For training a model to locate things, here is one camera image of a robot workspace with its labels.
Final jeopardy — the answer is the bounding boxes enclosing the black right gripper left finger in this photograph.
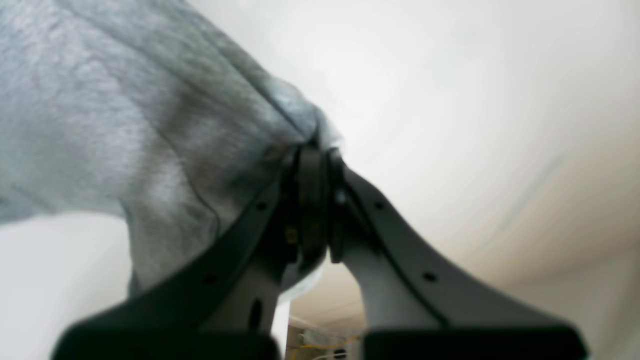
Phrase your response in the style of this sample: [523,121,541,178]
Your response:
[53,145,327,360]

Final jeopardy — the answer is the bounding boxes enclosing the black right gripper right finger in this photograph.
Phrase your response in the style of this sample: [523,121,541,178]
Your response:
[327,150,588,360]

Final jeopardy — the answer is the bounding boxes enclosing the grey t-shirt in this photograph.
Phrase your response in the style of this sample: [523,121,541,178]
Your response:
[0,0,340,297]

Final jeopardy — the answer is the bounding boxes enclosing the yellow cable on floor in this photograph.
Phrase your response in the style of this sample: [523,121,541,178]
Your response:
[290,336,361,358]

